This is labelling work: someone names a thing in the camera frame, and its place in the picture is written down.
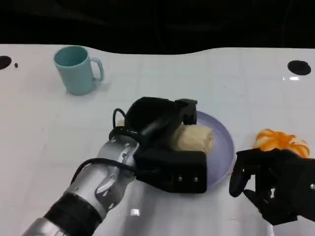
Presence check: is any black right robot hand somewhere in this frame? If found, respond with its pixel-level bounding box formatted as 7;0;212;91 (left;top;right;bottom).
228;148;315;226

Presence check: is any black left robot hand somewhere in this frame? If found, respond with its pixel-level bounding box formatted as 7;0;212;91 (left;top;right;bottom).
125;96;198;151

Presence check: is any beige towel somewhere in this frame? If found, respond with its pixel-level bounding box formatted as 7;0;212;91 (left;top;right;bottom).
117;119;215;154

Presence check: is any orange and white bread roll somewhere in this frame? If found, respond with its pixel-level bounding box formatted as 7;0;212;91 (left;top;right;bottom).
252;128;311;158

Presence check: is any lilac plate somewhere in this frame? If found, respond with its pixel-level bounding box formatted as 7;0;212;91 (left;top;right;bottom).
169;110;235;192

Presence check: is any pale green mug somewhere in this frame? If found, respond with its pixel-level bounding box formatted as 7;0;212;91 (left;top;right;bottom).
53;45;105;96

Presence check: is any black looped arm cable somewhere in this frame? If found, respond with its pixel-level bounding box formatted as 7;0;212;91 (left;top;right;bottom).
108;108;138;139
70;157;158;185

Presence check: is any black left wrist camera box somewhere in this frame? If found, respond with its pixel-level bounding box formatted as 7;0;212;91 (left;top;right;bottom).
133;148;208;194

